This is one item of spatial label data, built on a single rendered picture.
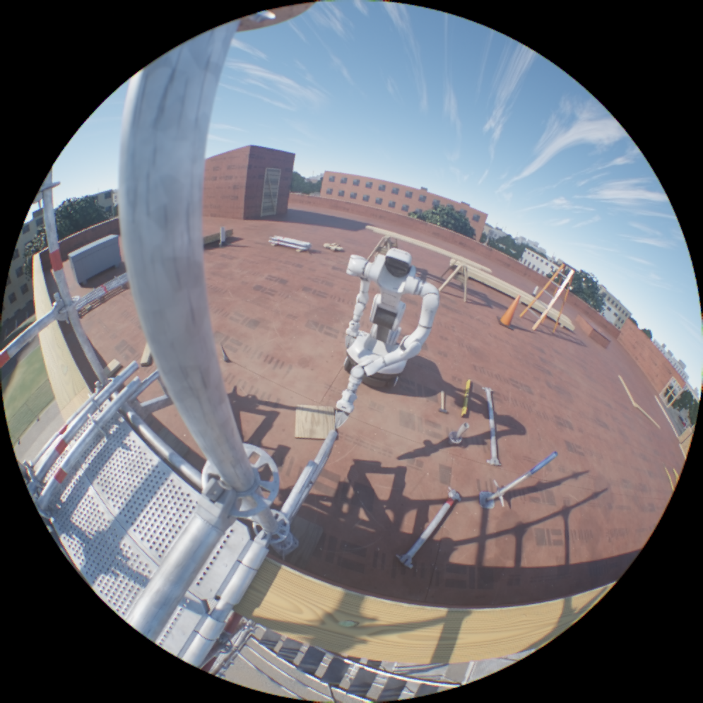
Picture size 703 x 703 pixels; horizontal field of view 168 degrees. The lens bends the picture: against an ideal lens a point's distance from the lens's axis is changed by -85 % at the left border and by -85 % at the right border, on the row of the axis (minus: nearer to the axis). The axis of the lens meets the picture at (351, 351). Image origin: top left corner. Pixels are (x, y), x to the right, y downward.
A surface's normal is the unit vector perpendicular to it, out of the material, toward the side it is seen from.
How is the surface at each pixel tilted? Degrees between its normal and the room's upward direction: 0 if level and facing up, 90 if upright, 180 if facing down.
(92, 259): 90
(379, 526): 0
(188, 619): 0
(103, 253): 90
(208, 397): 90
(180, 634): 0
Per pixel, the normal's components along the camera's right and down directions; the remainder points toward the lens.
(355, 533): 0.19, -0.76
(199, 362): 0.84, 0.46
